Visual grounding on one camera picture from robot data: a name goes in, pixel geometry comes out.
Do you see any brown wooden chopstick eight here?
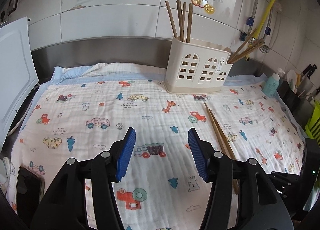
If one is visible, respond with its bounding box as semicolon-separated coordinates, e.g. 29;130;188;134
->
203;102;240;194

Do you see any brown wooden chopstick seven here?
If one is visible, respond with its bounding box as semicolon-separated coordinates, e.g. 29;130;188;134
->
228;42;264;64

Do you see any brown wooden chopstick six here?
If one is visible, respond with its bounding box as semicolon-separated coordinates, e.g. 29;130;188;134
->
228;37;265;64

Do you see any brown wooden chopstick five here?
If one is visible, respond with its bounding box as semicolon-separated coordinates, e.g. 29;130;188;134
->
227;28;257;64

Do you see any brown wooden chopstick four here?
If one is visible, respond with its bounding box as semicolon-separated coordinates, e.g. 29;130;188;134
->
186;3;193;43

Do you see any brown wooden chopstick one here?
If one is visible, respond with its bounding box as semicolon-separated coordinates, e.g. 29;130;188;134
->
165;0;178;38

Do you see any brown wooden chopstick three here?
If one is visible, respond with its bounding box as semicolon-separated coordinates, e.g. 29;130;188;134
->
182;2;187;42

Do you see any brown wooden chopstick two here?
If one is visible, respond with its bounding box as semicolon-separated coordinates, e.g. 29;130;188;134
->
176;0;184;42

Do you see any brown wooden chopstick nine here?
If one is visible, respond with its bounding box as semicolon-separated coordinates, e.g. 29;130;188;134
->
209;109;236;160

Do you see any black kitchen knife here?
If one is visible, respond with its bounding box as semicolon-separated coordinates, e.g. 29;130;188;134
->
302;64;317;79

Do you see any printed white cotton cloth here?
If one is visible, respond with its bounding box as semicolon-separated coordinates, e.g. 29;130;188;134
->
6;75;304;229

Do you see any green plastic dish rack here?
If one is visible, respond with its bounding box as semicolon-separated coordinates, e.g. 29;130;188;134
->
305;101;320;144

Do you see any black utensil container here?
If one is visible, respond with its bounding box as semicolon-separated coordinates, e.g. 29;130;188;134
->
277;79;313;126

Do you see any black smartphone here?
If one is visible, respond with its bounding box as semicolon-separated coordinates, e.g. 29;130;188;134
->
16;166;44;220

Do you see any light blue towel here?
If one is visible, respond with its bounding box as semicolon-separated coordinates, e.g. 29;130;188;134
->
51;62;271;88

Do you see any cream plastic utensil holder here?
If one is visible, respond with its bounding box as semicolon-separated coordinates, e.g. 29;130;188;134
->
164;37;233;94

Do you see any teal soap pump bottle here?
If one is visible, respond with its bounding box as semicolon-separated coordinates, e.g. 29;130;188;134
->
263;68;285;98

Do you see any white plastic spoon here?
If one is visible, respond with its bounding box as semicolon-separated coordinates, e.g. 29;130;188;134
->
286;69;297;91

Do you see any chrome angle valve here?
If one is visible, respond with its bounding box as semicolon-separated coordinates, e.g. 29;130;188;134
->
259;45;270;54

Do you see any yellow corrugated gas hose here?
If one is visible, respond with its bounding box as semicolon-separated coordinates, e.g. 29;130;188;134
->
246;0;282;61

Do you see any steel braided hose right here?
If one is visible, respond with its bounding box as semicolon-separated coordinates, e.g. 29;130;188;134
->
262;12;275;48

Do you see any black wall socket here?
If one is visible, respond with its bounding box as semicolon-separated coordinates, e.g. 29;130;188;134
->
8;0;18;15

